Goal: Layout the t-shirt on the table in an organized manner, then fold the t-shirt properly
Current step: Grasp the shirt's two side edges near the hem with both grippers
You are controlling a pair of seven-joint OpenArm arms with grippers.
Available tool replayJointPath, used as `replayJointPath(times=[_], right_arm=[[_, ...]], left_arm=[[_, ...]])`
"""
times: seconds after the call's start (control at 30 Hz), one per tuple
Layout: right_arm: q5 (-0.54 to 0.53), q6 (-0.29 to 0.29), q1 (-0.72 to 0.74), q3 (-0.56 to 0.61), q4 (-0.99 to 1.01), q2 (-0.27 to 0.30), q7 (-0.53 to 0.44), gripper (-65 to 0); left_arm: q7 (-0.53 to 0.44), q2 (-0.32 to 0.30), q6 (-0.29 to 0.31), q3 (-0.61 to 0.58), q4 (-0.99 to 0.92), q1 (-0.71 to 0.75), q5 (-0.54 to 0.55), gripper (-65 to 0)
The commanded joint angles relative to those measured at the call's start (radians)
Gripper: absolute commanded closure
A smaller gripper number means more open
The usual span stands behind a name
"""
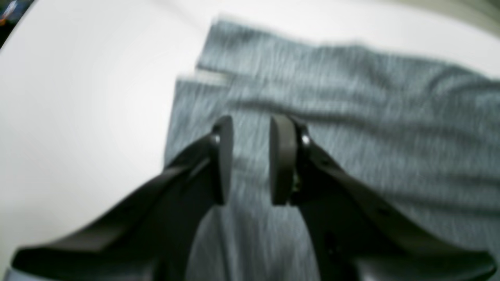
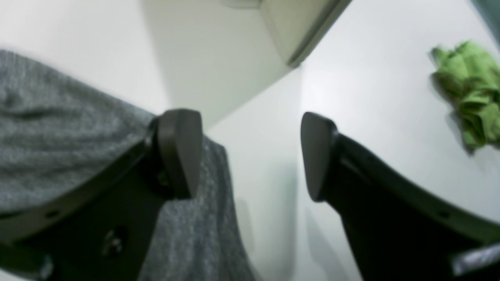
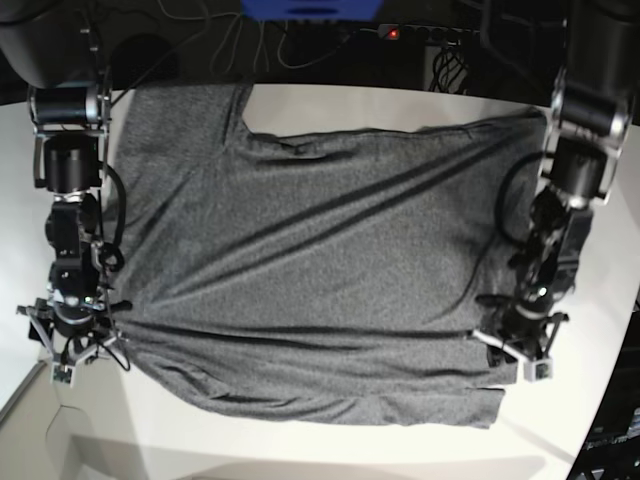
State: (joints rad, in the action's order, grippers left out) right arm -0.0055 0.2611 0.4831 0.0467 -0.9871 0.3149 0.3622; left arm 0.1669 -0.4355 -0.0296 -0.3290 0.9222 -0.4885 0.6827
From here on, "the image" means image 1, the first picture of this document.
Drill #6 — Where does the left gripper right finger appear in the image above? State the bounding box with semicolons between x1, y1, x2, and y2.
269;115;496;281

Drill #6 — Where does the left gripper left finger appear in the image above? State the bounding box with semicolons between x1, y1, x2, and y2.
11;116;233;274

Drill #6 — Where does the grey t-shirt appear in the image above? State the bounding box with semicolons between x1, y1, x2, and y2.
164;21;500;281

